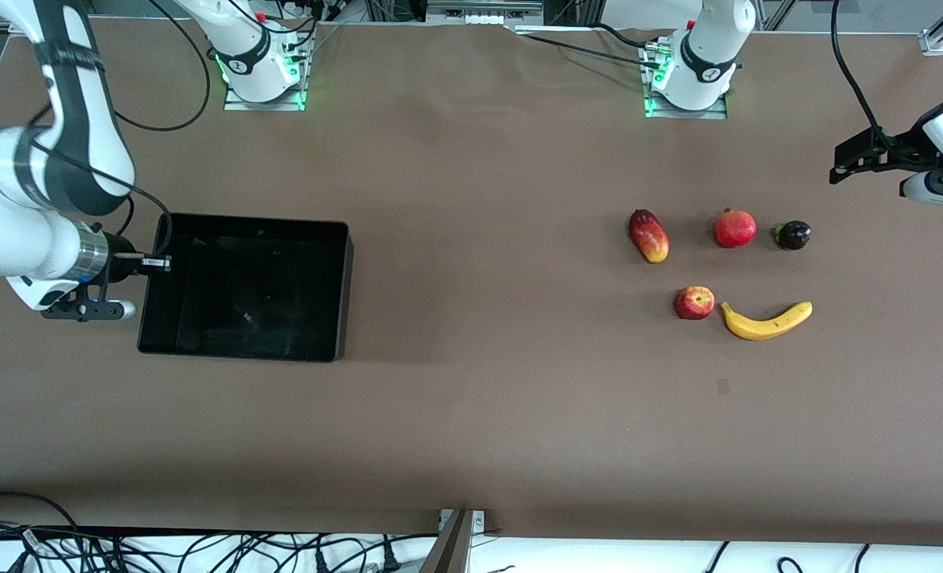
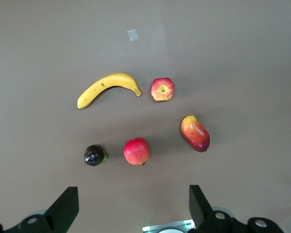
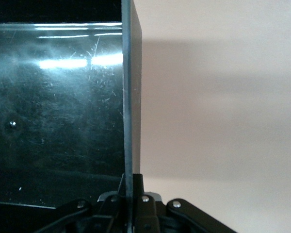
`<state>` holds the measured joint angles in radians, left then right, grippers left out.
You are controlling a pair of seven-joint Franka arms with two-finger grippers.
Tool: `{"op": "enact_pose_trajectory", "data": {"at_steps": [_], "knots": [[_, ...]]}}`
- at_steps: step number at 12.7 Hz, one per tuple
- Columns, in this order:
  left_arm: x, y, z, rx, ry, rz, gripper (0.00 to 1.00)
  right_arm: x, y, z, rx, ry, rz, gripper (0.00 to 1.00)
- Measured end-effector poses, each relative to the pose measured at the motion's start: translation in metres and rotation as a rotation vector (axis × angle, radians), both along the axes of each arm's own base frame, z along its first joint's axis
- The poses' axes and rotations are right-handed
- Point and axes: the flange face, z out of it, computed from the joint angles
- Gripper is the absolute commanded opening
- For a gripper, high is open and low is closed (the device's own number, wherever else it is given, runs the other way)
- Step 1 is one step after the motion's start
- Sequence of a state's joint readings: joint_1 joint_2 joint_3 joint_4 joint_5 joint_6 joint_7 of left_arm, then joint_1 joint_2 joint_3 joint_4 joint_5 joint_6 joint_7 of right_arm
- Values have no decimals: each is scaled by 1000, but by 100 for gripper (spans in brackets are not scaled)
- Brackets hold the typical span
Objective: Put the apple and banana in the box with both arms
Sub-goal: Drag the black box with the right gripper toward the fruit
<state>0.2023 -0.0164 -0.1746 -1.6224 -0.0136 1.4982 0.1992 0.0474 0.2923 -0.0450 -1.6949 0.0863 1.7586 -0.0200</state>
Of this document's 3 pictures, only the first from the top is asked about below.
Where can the red pomegranate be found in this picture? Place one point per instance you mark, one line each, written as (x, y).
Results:
(735, 229)

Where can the red apple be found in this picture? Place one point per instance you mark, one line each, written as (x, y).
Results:
(695, 303)

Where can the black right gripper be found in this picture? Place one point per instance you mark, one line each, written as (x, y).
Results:
(120, 259)

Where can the yellow banana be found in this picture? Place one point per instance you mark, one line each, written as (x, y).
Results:
(757, 328)

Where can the black plastic box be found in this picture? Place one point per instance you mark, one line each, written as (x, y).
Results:
(256, 294)

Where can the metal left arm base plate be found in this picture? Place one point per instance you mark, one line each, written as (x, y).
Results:
(718, 114)

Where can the dark purple eggplant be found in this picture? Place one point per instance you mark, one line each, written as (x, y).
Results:
(794, 235)

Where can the black power plug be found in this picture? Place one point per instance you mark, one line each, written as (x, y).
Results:
(321, 561)
(390, 557)

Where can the small metal bracket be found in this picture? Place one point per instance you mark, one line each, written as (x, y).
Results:
(479, 521)

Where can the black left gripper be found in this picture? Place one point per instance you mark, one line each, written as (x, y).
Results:
(898, 149)

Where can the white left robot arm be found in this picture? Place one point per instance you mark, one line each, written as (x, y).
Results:
(706, 56)

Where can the red yellow mango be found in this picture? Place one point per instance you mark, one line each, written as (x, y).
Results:
(648, 237)

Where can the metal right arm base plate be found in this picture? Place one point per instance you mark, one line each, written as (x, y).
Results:
(236, 105)

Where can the grey metal device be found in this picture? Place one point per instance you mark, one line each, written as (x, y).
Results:
(483, 16)

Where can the grey aluminium post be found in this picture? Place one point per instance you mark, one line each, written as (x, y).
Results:
(449, 553)

